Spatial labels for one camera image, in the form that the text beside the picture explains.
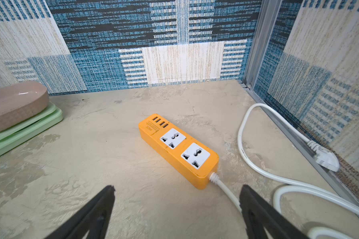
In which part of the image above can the pink panda bowl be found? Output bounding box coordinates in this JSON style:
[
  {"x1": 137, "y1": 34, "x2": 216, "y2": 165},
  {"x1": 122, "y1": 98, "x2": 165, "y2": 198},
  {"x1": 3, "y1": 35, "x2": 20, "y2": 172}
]
[{"x1": 0, "y1": 81, "x2": 49, "y2": 132}]

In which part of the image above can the green electronic scale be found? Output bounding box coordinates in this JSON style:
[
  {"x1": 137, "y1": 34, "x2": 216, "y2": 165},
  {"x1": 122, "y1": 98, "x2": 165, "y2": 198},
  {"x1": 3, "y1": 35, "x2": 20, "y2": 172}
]
[{"x1": 0, "y1": 103, "x2": 63, "y2": 156}]

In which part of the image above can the orange power strip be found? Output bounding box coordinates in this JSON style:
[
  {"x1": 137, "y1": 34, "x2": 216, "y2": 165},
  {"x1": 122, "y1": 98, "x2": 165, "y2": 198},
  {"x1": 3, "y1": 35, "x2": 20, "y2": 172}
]
[{"x1": 138, "y1": 114, "x2": 219, "y2": 190}]

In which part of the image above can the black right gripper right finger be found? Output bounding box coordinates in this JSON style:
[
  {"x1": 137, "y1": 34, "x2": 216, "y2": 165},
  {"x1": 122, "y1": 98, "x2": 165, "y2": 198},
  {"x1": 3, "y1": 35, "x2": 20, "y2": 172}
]
[{"x1": 239, "y1": 184, "x2": 308, "y2": 239}]

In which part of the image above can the white power plug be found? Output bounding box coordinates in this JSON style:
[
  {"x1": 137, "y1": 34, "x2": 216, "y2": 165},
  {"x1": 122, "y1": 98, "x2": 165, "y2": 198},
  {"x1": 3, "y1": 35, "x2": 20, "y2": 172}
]
[{"x1": 307, "y1": 140, "x2": 340, "y2": 172}]

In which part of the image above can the white power strip cable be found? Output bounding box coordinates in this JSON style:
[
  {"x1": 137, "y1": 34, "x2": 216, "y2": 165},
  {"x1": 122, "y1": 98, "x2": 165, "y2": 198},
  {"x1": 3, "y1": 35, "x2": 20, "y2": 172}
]
[{"x1": 209, "y1": 103, "x2": 359, "y2": 239}]

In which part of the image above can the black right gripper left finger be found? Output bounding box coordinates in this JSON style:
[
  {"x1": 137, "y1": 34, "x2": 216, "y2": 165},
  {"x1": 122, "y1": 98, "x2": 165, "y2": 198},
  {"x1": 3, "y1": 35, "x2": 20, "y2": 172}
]
[{"x1": 47, "y1": 185, "x2": 115, "y2": 239}]

